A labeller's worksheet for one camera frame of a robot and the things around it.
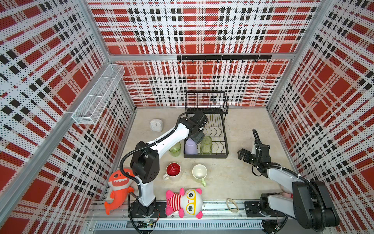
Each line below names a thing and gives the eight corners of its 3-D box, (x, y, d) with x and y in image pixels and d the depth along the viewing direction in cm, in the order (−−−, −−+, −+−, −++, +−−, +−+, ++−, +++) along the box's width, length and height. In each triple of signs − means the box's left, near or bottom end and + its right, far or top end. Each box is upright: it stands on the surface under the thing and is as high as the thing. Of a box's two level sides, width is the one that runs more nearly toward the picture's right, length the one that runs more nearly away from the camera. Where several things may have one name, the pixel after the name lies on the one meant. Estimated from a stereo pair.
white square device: (150, 131, 107) (147, 125, 101) (152, 124, 111) (149, 118, 106) (163, 131, 107) (161, 125, 101) (164, 124, 111) (162, 118, 106)
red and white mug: (165, 180, 85) (162, 176, 79) (166, 167, 90) (164, 162, 84) (180, 180, 85) (179, 176, 79) (181, 167, 90) (180, 162, 84)
